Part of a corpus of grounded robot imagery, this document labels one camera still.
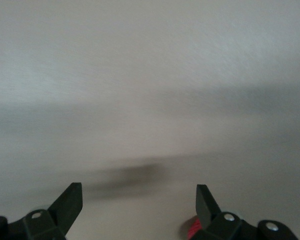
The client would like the brown table cloth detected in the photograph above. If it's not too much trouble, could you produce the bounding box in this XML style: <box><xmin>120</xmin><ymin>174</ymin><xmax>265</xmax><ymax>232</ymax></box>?
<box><xmin>0</xmin><ymin>0</ymin><xmax>300</xmax><ymax>240</ymax></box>

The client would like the red strawberry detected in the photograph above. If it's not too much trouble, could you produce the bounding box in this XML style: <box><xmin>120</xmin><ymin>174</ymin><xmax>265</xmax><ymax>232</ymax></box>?
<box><xmin>186</xmin><ymin>215</ymin><xmax>203</xmax><ymax>240</ymax></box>

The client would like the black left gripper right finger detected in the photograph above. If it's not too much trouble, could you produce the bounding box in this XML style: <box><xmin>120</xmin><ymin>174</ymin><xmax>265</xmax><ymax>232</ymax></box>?
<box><xmin>189</xmin><ymin>184</ymin><xmax>300</xmax><ymax>240</ymax></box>

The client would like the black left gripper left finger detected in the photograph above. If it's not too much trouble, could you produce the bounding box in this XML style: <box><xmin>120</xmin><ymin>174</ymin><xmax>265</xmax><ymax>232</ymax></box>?
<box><xmin>0</xmin><ymin>182</ymin><xmax>83</xmax><ymax>240</ymax></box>

